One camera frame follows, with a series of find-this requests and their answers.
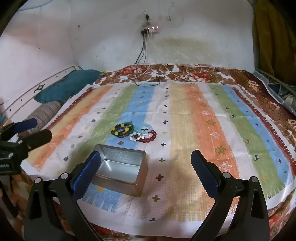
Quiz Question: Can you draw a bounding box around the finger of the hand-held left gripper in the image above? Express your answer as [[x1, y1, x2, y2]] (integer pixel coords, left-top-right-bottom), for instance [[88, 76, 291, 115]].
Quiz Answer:
[[0, 118, 38, 140], [17, 129, 53, 152]]

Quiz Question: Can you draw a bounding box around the white power strip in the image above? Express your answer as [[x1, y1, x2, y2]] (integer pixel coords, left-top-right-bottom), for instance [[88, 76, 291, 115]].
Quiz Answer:
[[139, 25, 160, 34]]

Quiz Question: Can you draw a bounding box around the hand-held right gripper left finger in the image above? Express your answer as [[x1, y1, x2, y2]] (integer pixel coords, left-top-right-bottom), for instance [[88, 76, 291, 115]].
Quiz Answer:
[[24, 150, 102, 241]]

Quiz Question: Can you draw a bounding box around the teal cloth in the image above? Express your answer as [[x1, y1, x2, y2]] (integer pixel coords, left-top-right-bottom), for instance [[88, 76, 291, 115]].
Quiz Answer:
[[33, 69, 102, 103]]

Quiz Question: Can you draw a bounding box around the white bed headboard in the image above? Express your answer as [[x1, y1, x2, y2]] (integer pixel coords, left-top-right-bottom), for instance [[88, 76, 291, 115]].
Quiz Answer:
[[0, 65, 82, 121]]

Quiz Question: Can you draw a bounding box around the green bead bracelet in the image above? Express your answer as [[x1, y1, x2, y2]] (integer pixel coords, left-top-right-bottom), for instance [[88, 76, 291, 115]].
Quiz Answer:
[[119, 122, 135, 135]]

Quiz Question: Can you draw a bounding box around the grey metal bed frame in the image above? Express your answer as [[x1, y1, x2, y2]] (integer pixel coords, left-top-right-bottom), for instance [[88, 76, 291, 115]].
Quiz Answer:
[[252, 70, 296, 102]]

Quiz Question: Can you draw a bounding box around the multicolour bead bracelet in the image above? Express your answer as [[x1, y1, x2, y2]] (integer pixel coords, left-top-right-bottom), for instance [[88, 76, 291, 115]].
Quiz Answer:
[[111, 125, 130, 139]]

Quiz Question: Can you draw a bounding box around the striped bolster pillow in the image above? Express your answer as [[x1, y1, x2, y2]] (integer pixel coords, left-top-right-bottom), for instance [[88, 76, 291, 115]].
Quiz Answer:
[[20, 101, 63, 139]]

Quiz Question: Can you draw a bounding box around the striped pastel cloth mat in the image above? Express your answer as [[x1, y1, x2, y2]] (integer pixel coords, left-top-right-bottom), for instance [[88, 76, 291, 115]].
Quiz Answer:
[[20, 82, 296, 234]]

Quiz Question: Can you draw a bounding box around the brown floral blanket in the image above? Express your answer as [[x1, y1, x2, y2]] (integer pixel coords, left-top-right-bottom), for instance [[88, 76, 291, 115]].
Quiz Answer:
[[0, 64, 296, 241]]

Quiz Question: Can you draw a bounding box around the light blue bead bracelet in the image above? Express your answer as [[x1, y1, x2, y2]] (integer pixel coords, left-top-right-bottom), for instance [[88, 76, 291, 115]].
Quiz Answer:
[[135, 125, 153, 135]]

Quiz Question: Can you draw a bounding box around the yellow hanging cloth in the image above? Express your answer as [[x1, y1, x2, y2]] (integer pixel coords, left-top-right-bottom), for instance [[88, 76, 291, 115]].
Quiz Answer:
[[253, 0, 296, 77]]

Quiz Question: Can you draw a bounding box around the silver metal tin box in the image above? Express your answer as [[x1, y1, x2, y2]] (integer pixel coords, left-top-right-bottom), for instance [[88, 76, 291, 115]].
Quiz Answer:
[[91, 144, 148, 198]]

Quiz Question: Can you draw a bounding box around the red bead bracelet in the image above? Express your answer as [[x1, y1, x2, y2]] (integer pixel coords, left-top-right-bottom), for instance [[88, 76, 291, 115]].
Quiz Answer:
[[138, 130, 157, 143]]

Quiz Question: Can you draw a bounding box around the black cable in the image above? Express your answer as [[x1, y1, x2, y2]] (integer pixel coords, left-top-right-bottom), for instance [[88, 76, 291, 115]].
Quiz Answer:
[[134, 32, 173, 87]]

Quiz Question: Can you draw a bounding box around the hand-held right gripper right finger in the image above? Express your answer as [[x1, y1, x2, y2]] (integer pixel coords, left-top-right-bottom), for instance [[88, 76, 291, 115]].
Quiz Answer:
[[190, 149, 271, 241]]

